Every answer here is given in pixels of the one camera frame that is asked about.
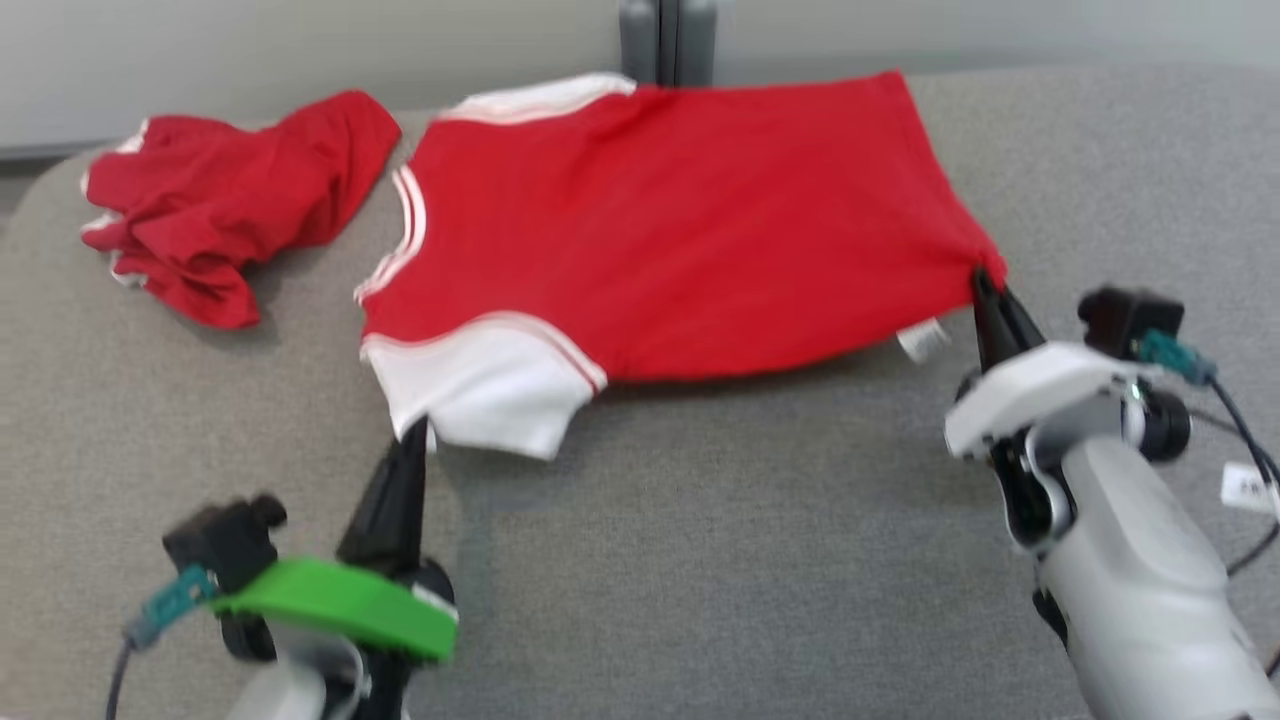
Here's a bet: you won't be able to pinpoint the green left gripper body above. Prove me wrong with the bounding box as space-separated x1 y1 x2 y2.
209 555 462 667

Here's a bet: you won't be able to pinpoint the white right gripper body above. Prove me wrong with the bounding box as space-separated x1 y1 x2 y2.
943 340 1151 463

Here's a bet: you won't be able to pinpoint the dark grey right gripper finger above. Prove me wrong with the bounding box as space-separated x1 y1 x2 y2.
989 283 1047 365
970 265 1007 374

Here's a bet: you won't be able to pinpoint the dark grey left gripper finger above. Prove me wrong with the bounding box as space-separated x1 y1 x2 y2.
401 418 432 578
335 424 414 573

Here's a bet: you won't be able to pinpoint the red jersey with white sleeves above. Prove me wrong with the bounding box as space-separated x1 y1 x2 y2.
354 68 1009 462

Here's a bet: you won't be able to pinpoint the red shorts with white stripe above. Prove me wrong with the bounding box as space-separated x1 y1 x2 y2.
80 89 403 332

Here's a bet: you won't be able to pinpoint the grey fabric sofa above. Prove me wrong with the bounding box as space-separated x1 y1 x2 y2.
0 64 1280 720

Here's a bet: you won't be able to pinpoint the right camera cable teal connector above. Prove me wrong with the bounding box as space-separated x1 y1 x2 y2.
1137 329 1280 576

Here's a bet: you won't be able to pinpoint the camera cable teal connector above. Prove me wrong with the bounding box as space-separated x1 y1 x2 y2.
104 564 218 720
1137 329 1280 576

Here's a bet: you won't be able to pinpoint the left camera cable teal connector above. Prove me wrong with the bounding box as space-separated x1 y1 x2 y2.
104 564 218 720

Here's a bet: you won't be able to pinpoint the white tag on right cable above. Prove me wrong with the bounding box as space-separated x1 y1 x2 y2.
1219 461 1280 518

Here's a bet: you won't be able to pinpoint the grey metal partition post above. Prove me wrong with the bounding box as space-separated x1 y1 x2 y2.
617 0 720 88

